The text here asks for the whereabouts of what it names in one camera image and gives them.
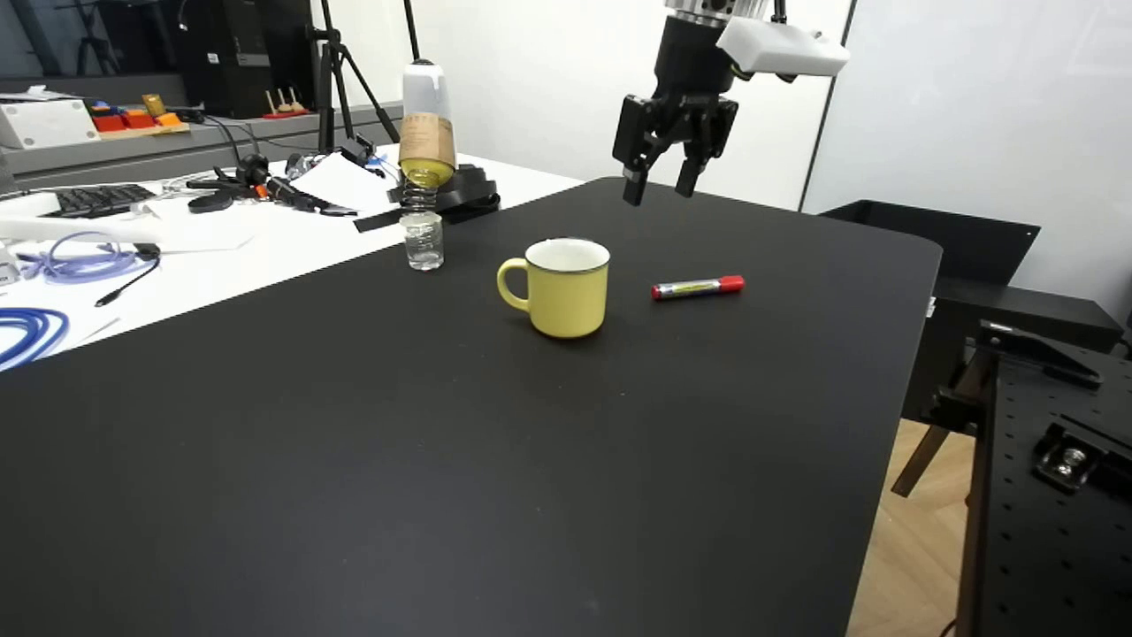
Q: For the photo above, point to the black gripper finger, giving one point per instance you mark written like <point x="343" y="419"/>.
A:
<point x="708" y="143"/>
<point x="637" y="137"/>

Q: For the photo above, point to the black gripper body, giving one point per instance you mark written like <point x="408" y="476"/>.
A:
<point x="694" y="73"/>

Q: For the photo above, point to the red marker pen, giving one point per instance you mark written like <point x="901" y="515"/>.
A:
<point x="694" y="287"/>

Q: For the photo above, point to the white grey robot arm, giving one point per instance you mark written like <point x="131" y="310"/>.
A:
<point x="708" y="7"/>

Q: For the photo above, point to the black round device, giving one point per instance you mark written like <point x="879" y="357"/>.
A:
<point x="475" y="193"/>

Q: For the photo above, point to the yellow enamel mug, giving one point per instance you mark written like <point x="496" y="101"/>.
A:
<point x="572" y="296"/>

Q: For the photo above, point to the small clear glass jar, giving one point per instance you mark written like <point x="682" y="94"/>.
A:
<point x="425" y="246"/>

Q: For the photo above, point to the thin black stand pole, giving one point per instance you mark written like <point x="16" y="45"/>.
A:
<point x="411" y="31"/>

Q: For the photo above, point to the black boxy furniture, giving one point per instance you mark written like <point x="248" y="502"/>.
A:
<point x="967" y="259"/>

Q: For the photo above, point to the white paper sheet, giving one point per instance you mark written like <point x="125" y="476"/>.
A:
<point x="349" y="180"/>

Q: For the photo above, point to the black tripod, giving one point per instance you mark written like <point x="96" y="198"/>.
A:
<point x="339" y="81"/>

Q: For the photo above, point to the wooden leg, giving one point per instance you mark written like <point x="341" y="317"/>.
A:
<point x="940" y="425"/>

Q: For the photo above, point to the dark computer monitor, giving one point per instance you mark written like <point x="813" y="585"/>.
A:
<point x="241" y="54"/>

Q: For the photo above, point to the white side table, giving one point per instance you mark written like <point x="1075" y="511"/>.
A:
<point x="235" y="251"/>

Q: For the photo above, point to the metal black clamp fixture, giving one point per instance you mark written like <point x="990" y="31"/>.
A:
<point x="1082" y="455"/>

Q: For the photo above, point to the red and orange blocks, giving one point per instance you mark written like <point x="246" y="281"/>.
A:
<point x="136" y="119"/>

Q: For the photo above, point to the black keyboard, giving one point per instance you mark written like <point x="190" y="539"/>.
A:
<point x="99" y="198"/>

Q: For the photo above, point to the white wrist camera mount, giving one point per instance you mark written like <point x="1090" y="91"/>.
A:
<point x="783" y="49"/>

